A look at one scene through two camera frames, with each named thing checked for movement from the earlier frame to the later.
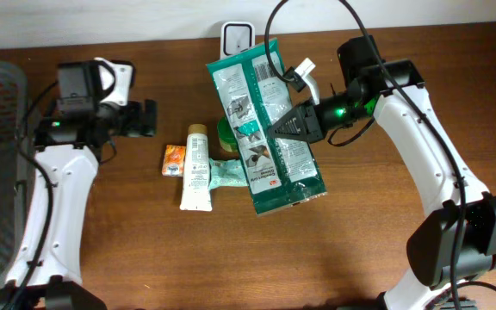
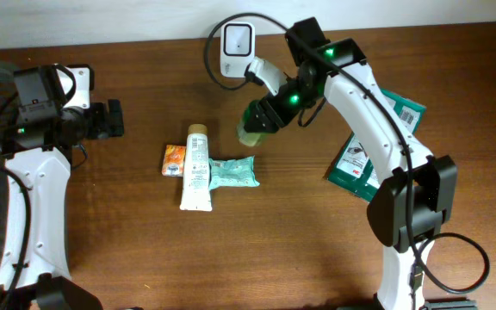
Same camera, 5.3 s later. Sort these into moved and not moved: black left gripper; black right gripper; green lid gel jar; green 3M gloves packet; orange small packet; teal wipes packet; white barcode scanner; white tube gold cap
Moved: green lid gel jar; black right gripper; green 3M gloves packet; black left gripper
Not moved: orange small packet; white tube gold cap; teal wipes packet; white barcode scanner
